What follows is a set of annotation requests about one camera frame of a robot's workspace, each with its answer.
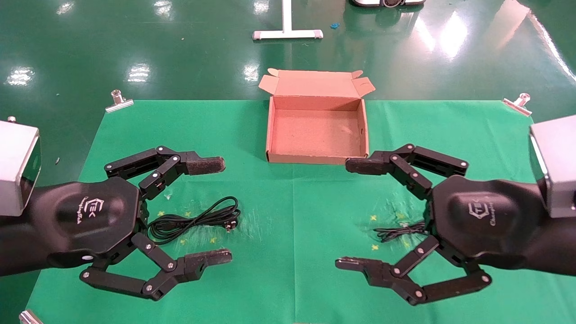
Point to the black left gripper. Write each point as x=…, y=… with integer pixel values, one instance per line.
x=90, y=216

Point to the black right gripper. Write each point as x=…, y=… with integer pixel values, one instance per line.
x=486, y=216

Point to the open brown cardboard box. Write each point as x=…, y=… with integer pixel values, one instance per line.
x=315, y=135

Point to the green table cloth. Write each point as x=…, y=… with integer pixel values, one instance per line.
x=292, y=216

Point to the silver metal binder clip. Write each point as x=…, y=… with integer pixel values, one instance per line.
x=517, y=105
x=119, y=104
x=29, y=317

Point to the white T-shaped stand base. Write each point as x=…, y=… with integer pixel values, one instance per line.
x=286, y=32

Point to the black and white machine base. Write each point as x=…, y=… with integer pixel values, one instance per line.
x=387, y=2

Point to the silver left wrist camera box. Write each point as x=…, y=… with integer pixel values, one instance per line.
x=15, y=166

